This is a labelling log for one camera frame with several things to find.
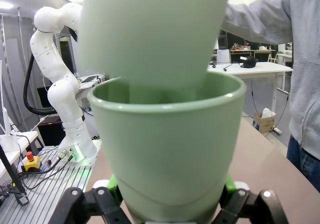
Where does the pale green plastic cup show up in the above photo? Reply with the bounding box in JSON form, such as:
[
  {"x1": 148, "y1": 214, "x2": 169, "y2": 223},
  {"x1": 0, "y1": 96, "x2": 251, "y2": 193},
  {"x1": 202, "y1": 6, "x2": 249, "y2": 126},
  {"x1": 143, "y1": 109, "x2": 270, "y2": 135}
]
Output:
[{"x1": 75, "y1": 0, "x2": 232, "y2": 92}]

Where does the thick black arm hose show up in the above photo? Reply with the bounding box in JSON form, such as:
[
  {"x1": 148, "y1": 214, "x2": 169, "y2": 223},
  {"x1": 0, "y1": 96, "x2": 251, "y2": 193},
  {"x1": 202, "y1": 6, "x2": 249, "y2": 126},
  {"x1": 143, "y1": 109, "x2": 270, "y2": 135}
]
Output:
[{"x1": 23, "y1": 55, "x2": 59, "y2": 115}]

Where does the small black monitor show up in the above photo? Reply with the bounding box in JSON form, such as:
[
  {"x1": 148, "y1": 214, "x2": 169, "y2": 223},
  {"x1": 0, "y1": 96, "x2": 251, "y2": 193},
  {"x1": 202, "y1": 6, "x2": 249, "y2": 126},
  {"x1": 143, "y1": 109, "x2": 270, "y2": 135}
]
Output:
[{"x1": 36, "y1": 85, "x2": 55, "y2": 109}]

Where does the white bucket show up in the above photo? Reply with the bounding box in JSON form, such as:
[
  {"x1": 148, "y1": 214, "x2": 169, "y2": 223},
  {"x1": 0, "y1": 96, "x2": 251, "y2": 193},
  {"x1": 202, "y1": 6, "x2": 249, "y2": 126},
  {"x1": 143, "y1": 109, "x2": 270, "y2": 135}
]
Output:
[{"x1": 216, "y1": 49, "x2": 231, "y2": 65}]

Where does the grey hoodie torso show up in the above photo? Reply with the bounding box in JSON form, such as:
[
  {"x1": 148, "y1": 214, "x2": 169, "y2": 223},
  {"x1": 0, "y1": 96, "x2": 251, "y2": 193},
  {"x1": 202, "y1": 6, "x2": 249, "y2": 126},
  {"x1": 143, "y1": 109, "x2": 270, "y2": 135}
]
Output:
[{"x1": 287, "y1": 0, "x2": 320, "y2": 160}]

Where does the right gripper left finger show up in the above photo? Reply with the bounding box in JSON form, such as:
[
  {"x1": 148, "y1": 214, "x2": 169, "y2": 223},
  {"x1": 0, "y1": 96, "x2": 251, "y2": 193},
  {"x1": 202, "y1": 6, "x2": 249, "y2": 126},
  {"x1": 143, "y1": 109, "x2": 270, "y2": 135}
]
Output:
[{"x1": 56, "y1": 173, "x2": 131, "y2": 224}]

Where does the white packing material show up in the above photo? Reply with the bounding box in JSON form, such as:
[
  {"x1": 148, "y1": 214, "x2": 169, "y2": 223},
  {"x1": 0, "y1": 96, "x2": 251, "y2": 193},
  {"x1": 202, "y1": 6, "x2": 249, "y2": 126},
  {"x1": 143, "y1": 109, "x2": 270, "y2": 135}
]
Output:
[{"x1": 261, "y1": 107, "x2": 276, "y2": 118}]

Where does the person's left forearm grey sleeve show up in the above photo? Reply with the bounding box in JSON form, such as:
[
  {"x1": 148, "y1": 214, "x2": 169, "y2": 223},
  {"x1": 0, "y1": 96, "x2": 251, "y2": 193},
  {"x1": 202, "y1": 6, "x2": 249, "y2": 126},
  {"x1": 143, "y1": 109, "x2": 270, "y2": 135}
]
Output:
[{"x1": 219, "y1": 0, "x2": 294, "y2": 45}]

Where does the white plastic stand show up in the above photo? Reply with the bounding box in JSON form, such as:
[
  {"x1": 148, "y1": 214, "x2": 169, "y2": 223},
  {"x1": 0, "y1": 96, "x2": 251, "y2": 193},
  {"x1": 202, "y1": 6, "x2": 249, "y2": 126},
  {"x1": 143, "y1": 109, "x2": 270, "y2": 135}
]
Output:
[{"x1": 0, "y1": 60, "x2": 20, "y2": 153}]

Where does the black connector cable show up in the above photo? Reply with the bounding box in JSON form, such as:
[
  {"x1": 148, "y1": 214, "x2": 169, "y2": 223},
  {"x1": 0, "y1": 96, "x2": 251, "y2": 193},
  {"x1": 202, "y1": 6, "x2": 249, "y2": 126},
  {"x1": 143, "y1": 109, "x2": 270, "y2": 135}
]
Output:
[{"x1": 21, "y1": 151, "x2": 76, "y2": 177}]

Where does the black gooseneck microphone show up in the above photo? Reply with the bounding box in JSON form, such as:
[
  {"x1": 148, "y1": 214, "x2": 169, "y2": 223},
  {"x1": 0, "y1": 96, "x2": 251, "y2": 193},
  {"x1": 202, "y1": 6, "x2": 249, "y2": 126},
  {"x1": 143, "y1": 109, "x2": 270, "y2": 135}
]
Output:
[{"x1": 223, "y1": 63, "x2": 241, "y2": 72}]

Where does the yellow red emergency stop button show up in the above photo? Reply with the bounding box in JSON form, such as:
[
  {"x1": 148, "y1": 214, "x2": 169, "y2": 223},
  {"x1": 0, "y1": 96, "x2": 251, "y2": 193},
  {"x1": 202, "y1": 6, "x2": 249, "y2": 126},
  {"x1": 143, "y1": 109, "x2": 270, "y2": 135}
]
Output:
[{"x1": 23, "y1": 151, "x2": 42, "y2": 172}]

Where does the cardboard box with print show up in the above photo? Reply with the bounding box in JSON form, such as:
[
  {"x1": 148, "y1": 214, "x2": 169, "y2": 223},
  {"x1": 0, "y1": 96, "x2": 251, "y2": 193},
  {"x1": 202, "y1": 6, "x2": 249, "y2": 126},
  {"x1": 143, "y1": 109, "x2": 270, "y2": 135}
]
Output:
[{"x1": 253, "y1": 111, "x2": 276, "y2": 134}]

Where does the tall black screen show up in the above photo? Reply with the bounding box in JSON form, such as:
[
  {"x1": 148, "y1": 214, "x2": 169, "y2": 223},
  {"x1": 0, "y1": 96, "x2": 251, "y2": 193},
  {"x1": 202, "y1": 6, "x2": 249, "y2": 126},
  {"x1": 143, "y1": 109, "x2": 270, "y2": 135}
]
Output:
[{"x1": 59, "y1": 40, "x2": 76, "y2": 76}]

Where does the sage green plastic cup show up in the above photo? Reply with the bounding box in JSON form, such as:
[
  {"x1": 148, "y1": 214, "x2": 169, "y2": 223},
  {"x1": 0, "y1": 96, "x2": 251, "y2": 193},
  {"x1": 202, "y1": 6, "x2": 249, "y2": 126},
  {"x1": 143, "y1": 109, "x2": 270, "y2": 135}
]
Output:
[{"x1": 86, "y1": 71, "x2": 247, "y2": 222}]

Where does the black stand pole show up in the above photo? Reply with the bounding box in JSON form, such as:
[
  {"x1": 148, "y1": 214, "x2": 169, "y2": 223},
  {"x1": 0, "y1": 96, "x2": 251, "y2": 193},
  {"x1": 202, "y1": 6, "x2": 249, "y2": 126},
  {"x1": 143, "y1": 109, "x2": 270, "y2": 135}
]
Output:
[{"x1": 0, "y1": 145, "x2": 28, "y2": 205}]

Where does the slotted aluminium base plate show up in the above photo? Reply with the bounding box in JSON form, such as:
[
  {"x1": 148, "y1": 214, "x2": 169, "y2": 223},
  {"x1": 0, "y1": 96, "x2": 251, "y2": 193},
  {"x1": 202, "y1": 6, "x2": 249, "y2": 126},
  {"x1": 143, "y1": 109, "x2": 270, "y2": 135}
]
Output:
[{"x1": 0, "y1": 145, "x2": 102, "y2": 224}]

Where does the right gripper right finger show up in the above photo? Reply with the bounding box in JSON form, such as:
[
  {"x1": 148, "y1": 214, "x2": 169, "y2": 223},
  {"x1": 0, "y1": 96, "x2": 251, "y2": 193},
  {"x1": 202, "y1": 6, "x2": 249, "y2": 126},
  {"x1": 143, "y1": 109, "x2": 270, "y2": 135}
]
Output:
[{"x1": 212, "y1": 172, "x2": 291, "y2": 224}]

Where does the white workshop table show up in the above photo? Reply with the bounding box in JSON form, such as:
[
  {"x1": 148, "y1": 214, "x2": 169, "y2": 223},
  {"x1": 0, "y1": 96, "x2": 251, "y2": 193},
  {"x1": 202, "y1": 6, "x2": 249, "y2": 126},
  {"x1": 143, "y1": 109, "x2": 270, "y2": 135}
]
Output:
[{"x1": 206, "y1": 61, "x2": 294, "y2": 115}]

